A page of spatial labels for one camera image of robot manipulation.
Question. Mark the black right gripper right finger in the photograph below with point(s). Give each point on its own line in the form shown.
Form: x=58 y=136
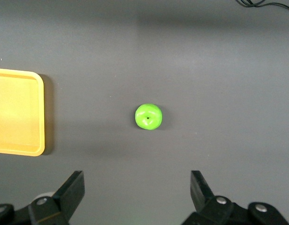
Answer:
x=205 y=206

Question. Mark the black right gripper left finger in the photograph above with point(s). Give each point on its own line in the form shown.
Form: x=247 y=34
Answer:
x=64 y=201

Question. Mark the green apple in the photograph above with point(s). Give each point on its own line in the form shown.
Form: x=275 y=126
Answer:
x=148 y=117

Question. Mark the yellow plastic tray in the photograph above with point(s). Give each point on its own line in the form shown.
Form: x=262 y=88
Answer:
x=15 y=112

